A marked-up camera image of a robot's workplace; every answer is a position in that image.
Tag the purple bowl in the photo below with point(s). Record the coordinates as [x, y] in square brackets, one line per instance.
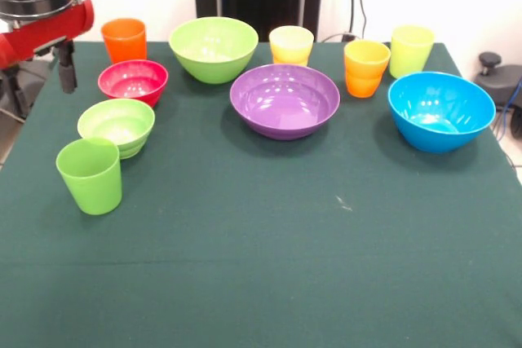
[285, 120]

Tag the small green bowl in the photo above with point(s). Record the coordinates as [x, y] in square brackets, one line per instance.
[118, 120]

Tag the red-orange cup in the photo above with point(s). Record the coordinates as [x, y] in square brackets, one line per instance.
[124, 44]

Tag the pink bowl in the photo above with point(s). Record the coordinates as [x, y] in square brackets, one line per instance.
[132, 83]

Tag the green cup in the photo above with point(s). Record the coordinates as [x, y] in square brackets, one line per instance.
[91, 185]

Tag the black caster base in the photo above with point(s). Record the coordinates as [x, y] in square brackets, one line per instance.
[499, 75]

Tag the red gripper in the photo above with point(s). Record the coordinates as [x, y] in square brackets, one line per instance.
[41, 38]

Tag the dark green table cloth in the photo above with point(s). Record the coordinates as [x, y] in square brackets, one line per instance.
[261, 242]

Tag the blue bowl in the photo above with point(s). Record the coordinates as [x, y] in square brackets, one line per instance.
[440, 136]

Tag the lime yellow cup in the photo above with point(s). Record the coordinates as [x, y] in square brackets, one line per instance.
[410, 58]

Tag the grey caster base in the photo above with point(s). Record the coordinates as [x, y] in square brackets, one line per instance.
[38, 75]

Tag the orange cup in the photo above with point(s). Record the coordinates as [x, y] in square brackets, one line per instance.
[365, 79]

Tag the large green bowl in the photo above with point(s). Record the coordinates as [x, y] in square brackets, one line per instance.
[212, 67]

